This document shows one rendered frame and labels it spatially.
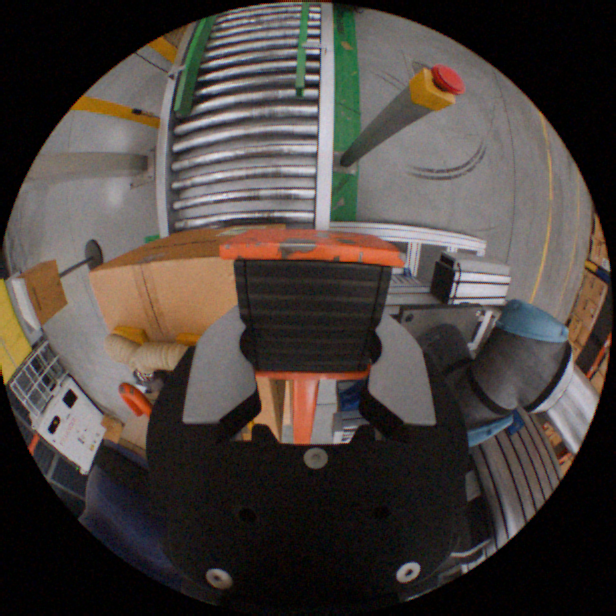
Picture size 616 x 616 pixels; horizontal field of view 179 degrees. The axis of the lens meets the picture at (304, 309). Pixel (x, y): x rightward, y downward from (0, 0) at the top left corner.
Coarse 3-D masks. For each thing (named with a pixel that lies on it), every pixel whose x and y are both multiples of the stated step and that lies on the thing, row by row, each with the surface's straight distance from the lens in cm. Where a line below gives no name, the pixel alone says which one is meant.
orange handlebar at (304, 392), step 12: (120, 384) 35; (300, 384) 15; (312, 384) 15; (120, 396) 36; (132, 396) 33; (144, 396) 34; (300, 396) 17; (312, 396) 17; (132, 408) 38; (144, 408) 34; (300, 408) 18; (312, 408) 18; (300, 420) 20; (312, 420) 21; (300, 432) 23
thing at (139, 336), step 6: (114, 330) 49; (120, 330) 47; (126, 330) 45; (132, 330) 44; (138, 330) 43; (144, 330) 43; (126, 336) 46; (132, 336) 44; (138, 336) 42; (144, 336) 43; (138, 342) 44; (138, 378) 49
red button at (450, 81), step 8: (440, 64) 49; (432, 72) 46; (440, 72) 46; (448, 72) 48; (432, 80) 48; (440, 80) 45; (448, 80) 46; (456, 80) 48; (440, 88) 48; (448, 88) 45; (456, 88) 46; (464, 88) 49
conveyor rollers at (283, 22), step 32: (224, 32) 134; (256, 32) 124; (288, 32) 121; (224, 64) 113; (256, 64) 104; (288, 64) 101; (256, 96) 92; (288, 96) 91; (192, 128) 98; (256, 128) 84; (288, 128) 82; (192, 160) 91; (224, 160) 86; (224, 192) 83; (256, 192) 78; (288, 192) 76; (192, 224) 89; (224, 224) 84
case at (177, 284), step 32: (128, 256) 49; (160, 256) 36; (192, 256) 29; (96, 288) 50; (128, 288) 40; (160, 288) 34; (192, 288) 30; (224, 288) 28; (128, 320) 45; (160, 320) 38; (192, 320) 33
